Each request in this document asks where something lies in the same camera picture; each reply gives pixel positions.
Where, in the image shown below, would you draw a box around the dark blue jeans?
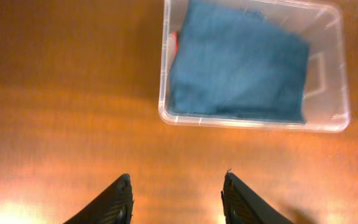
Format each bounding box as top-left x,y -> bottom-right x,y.
169,1 -> 310,123

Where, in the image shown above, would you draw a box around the clear plastic storage bin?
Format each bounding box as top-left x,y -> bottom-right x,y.
158,0 -> 351,133

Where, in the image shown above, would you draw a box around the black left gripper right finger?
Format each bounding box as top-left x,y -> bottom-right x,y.
221,171 -> 293,224

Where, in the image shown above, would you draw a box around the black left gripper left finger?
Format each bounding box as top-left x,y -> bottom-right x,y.
64,174 -> 134,224

